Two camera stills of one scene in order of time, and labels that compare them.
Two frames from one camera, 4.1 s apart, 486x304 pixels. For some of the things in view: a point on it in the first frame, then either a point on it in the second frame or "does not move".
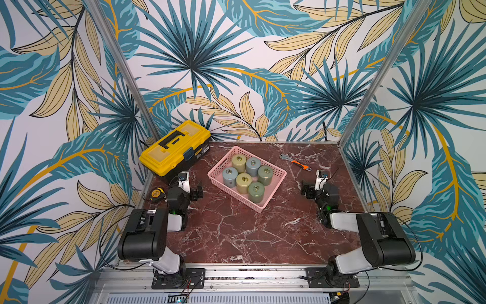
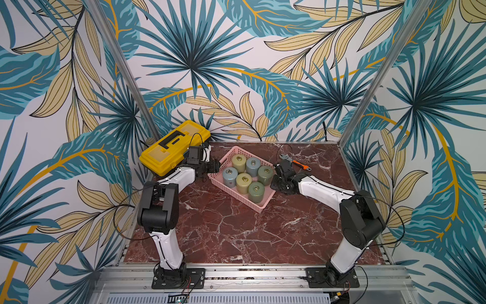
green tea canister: [255, 192] does not move
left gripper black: [194, 195] → [214, 167]
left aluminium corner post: [123, 67] does not move
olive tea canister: [243, 180] does not move
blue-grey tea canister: [230, 175] does not move
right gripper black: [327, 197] → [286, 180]
